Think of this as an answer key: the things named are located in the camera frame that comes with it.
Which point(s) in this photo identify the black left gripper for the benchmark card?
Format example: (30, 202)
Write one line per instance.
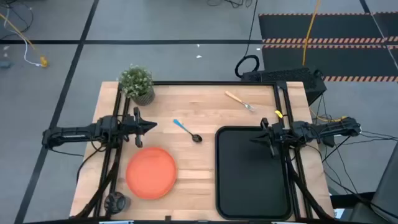
(130, 127)

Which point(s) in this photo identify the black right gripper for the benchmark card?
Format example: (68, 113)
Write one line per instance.
(275, 133)

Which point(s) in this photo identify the orange round plate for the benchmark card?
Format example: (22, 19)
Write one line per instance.
(150, 172)

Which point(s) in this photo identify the black rectangular tray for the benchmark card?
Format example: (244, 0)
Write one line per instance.
(248, 186)

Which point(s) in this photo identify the dark round cup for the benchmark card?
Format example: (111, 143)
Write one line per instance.
(115, 203)

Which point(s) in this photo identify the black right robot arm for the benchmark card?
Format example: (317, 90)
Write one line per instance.
(335, 127)

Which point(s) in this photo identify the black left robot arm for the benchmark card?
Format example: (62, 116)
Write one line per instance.
(77, 132)

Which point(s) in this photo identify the yellow tag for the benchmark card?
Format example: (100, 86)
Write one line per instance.
(279, 114)

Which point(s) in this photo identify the small potted green plant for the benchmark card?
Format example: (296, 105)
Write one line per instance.
(136, 81)

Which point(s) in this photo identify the dark chair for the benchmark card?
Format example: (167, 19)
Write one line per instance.
(387, 193)

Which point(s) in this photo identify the black hazard-striped floor mat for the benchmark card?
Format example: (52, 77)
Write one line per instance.
(342, 28)

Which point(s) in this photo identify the grey small floor object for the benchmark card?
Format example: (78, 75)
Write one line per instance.
(4, 64)

